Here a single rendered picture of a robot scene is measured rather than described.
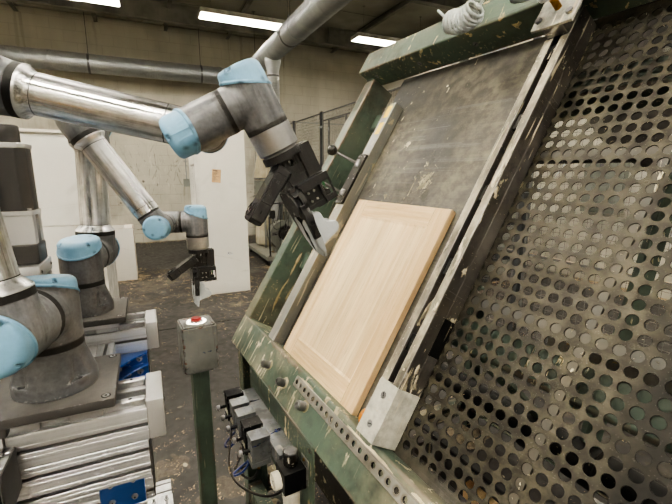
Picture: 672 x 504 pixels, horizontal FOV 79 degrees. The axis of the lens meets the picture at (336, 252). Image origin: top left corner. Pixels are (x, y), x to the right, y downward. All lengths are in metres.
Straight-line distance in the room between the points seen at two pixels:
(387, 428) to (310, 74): 9.68
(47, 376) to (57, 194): 2.62
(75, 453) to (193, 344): 0.63
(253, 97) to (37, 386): 0.67
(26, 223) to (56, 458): 0.52
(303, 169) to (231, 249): 4.38
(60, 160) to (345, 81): 8.05
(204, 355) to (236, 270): 3.63
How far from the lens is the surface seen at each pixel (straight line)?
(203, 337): 1.55
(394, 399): 0.90
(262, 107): 0.71
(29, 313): 0.83
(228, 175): 5.02
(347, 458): 1.00
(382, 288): 1.12
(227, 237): 5.07
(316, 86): 10.28
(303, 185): 0.72
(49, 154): 3.51
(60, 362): 0.97
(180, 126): 0.71
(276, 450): 1.21
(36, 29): 9.78
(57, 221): 3.53
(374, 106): 1.81
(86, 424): 1.01
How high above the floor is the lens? 1.47
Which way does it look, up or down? 11 degrees down
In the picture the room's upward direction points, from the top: straight up
